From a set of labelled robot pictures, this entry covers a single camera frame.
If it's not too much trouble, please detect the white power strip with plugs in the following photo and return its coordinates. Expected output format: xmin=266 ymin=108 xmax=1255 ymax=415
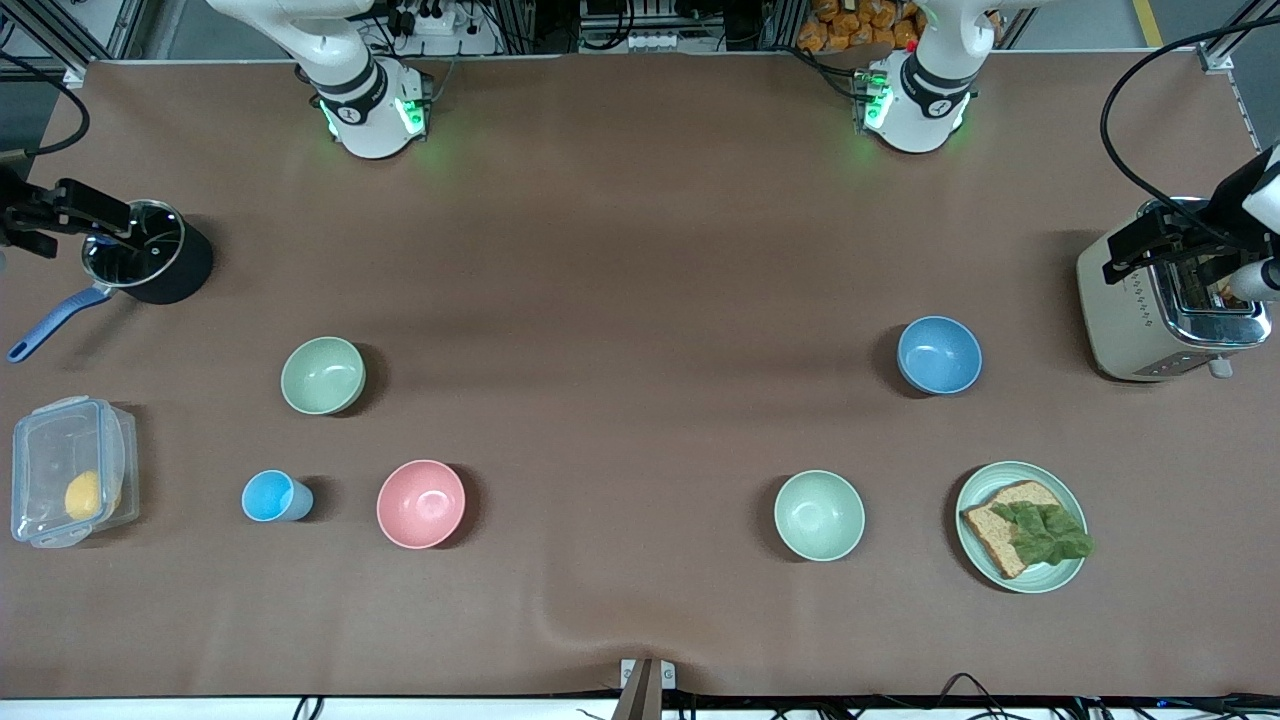
xmin=398 ymin=3 xmax=459 ymax=37

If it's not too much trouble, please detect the glass pot lid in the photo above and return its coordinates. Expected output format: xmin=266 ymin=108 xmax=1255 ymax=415
xmin=82 ymin=200 xmax=187 ymax=289

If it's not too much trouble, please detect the pink bowl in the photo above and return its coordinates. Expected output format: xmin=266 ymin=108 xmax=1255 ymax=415
xmin=376 ymin=459 xmax=467 ymax=550

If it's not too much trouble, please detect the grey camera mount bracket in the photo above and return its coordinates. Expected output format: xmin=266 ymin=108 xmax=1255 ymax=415
xmin=612 ymin=657 xmax=677 ymax=720

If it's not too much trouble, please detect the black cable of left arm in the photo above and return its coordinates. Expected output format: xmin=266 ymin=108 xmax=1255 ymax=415
xmin=1100 ymin=18 xmax=1280 ymax=251

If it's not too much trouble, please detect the blue bowl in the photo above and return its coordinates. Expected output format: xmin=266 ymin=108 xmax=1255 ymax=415
xmin=896 ymin=316 xmax=983 ymax=396

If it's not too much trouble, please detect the green lettuce leaf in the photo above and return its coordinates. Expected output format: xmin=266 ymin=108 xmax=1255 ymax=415
xmin=990 ymin=500 xmax=1095 ymax=567

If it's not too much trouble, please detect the clear plastic container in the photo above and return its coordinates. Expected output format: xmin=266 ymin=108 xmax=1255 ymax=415
xmin=10 ymin=396 xmax=141 ymax=549

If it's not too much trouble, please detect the brown bread slice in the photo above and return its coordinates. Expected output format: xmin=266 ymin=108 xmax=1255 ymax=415
xmin=960 ymin=480 xmax=1066 ymax=581

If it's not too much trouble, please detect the blue cup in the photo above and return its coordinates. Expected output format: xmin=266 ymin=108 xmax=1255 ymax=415
xmin=241 ymin=469 xmax=315 ymax=524

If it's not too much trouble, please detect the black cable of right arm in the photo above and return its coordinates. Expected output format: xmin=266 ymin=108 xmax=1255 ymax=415
xmin=0 ymin=50 xmax=91 ymax=157

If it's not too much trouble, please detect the yellow lemon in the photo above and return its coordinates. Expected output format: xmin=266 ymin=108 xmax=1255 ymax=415
xmin=65 ymin=470 xmax=107 ymax=521

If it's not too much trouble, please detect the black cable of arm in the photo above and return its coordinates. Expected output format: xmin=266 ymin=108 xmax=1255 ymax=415
xmin=0 ymin=50 xmax=91 ymax=157
xmin=1100 ymin=18 xmax=1280 ymax=251

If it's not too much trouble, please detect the green bowl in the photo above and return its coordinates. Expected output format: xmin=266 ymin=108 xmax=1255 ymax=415
xmin=280 ymin=336 xmax=367 ymax=416
xmin=773 ymin=470 xmax=867 ymax=563

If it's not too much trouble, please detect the black pot with blue handle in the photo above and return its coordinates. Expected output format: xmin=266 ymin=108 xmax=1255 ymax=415
xmin=8 ymin=200 xmax=215 ymax=363

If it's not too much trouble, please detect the green plate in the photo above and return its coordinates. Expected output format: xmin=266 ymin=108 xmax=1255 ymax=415
xmin=955 ymin=460 xmax=1089 ymax=595

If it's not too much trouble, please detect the orange snack bag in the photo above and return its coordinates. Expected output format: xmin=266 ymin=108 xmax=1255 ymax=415
xmin=798 ymin=0 xmax=923 ymax=54

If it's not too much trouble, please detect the cream and chrome toaster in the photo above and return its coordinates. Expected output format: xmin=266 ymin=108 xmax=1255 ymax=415
xmin=1077 ymin=198 xmax=1273 ymax=383

